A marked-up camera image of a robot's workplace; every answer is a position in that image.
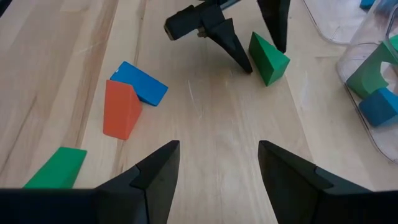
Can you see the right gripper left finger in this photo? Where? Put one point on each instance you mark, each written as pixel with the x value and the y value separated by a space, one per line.
pixel 149 193

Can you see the blue wedge block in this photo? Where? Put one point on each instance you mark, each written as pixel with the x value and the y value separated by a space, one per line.
pixel 140 82

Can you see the orange rectangular block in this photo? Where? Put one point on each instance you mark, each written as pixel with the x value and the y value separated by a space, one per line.
pixel 121 109

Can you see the clear plastic bin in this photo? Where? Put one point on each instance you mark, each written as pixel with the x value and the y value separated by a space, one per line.
pixel 335 21
pixel 357 133

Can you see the large green wedge block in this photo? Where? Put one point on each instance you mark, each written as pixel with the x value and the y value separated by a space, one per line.
pixel 59 169

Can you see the small green wedge block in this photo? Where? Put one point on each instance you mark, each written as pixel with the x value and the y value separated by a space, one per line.
pixel 267 60

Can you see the green arch block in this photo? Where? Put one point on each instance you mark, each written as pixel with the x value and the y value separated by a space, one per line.
pixel 367 77

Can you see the black aluminium table frame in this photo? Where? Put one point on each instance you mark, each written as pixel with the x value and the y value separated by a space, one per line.
pixel 3 4

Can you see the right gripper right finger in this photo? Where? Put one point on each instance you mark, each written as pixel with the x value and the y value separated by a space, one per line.
pixel 295 193

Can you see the small blue triangular block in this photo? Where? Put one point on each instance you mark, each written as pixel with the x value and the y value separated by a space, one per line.
pixel 367 3

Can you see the blue short block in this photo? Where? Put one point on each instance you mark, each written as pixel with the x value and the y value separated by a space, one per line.
pixel 379 107

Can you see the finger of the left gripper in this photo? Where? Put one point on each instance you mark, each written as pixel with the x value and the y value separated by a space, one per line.
pixel 276 21
pixel 230 37

